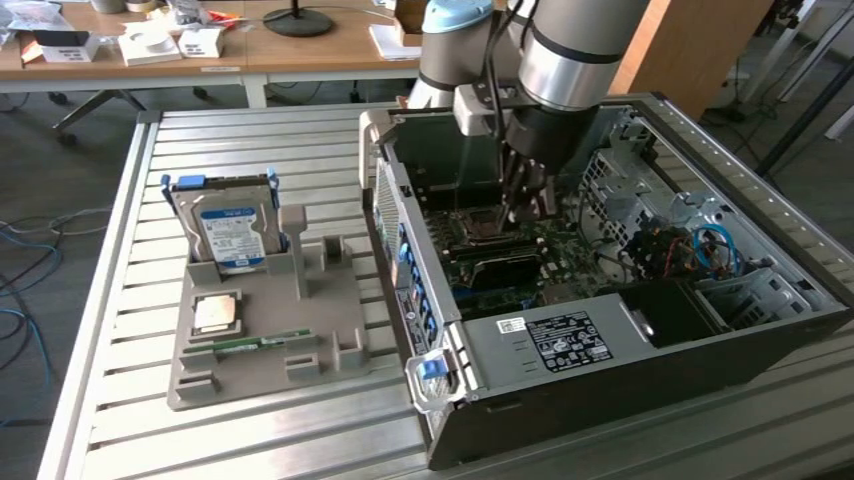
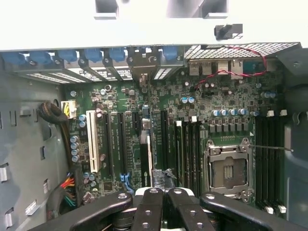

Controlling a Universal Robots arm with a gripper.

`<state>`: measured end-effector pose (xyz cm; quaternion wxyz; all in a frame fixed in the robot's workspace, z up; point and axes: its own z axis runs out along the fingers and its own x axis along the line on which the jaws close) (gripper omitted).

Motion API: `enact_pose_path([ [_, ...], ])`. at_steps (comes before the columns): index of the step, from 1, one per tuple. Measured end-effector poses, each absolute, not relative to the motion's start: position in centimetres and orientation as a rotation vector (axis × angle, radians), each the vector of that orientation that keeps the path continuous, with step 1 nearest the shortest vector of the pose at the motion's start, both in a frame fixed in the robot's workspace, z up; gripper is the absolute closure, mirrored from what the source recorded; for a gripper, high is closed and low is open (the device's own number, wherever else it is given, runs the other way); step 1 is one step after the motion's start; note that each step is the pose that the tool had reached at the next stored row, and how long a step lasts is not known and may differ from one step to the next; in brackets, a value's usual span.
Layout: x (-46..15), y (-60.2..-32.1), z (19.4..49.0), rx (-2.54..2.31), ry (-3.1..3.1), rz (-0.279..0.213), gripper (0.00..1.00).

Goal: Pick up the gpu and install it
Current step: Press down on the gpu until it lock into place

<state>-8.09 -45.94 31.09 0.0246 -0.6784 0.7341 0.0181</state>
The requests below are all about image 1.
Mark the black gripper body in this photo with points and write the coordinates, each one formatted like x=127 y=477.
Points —
x=550 y=132

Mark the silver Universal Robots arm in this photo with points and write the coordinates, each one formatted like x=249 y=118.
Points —
x=574 y=55

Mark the metal CPU socket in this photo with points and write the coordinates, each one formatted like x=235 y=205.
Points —
x=476 y=227

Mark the green motherboard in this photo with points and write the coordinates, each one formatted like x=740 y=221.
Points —
x=560 y=250

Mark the metal drive cage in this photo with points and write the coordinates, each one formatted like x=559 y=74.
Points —
x=620 y=190

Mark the blue expansion slot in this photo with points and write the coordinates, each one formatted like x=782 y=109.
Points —
x=465 y=290

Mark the wooden partition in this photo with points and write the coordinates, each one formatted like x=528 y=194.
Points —
x=694 y=50

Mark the white paper booklet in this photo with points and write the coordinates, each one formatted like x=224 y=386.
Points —
x=393 y=42

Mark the brown cardboard box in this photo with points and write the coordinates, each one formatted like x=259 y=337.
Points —
x=408 y=15

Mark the grey power supply unit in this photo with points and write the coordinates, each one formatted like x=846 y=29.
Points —
x=493 y=355

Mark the metal disk bay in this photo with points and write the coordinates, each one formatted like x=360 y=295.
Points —
x=754 y=300

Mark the blue case latch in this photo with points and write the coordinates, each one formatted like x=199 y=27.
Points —
x=428 y=370

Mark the wooden desk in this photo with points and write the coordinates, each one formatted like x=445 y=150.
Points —
x=300 y=55

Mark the open black PC case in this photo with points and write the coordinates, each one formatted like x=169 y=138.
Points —
x=600 y=400

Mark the black round lamp base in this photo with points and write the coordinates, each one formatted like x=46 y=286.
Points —
x=297 y=22

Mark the grey parts rack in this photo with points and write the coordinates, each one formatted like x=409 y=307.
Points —
x=267 y=310

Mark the green RAM stick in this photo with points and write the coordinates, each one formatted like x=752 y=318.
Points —
x=260 y=342

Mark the copper-topped CPU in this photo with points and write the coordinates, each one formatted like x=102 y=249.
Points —
x=215 y=314

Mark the small white labelled box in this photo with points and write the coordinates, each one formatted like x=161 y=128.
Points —
x=200 y=44

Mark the white box with tape roll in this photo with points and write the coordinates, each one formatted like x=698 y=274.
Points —
x=149 y=47

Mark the white box with black lid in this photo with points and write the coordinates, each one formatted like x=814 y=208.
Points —
x=66 y=47

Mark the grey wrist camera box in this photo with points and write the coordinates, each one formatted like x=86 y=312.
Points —
x=476 y=112

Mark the hard disk with blue bracket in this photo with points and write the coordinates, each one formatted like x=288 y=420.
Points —
x=227 y=230

